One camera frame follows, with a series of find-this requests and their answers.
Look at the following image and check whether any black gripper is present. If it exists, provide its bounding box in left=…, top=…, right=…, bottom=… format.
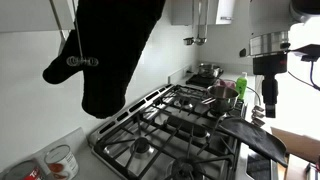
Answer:
left=253, top=54, right=287, bottom=118

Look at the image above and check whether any gray towel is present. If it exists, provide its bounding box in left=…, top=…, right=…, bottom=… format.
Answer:
left=218, top=117, right=288, bottom=167

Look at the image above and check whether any stainless steel pot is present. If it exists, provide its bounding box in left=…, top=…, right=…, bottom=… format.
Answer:
left=202, top=86, right=239, bottom=114

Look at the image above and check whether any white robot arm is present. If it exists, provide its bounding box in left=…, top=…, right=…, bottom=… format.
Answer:
left=239, top=0, right=320, bottom=118

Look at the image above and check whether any small pot on burner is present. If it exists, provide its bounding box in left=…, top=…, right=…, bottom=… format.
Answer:
left=198, top=63, right=222, bottom=78

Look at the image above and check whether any stainless gas stove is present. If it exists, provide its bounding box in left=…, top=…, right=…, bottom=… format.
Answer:
left=90, top=84, right=278, bottom=180

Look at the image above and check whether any green dish soap bottle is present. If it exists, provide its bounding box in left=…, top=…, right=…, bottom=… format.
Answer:
left=236, top=72, right=247, bottom=100

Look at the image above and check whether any wooden cutting board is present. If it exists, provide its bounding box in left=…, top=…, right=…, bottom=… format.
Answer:
left=270, top=126, right=320, bottom=180

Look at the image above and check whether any pink cloth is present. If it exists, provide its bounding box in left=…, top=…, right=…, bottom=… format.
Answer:
left=214, top=79, right=236, bottom=89

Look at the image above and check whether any black portable burner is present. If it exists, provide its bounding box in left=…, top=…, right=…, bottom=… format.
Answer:
left=186, top=74, right=218, bottom=88

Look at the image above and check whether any hanging metal ladle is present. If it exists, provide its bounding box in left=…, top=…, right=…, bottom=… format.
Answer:
left=183, top=0, right=209, bottom=46

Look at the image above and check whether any white upper cabinet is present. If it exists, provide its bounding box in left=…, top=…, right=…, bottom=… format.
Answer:
left=171, top=0, right=236, bottom=26

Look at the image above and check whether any black oven mitt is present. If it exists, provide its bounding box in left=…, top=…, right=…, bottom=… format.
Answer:
left=43, top=0, right=166, bottom=119

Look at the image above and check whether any tomato can right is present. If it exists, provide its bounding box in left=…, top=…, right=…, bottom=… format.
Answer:
left=44, top=145, right=79, bottom=180

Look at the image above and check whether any tomato can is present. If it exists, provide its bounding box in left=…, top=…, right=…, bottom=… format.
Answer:
left=44, top=145, right=79, bottom=180
left=2, top=160, right=45, bottom=180

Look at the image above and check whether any tomato can left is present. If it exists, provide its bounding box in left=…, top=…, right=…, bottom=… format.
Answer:
left=2, top=160, right=45, bottom=180

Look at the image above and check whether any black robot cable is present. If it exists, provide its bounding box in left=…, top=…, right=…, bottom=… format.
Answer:
left=287, top=60, right=320, bottom=92

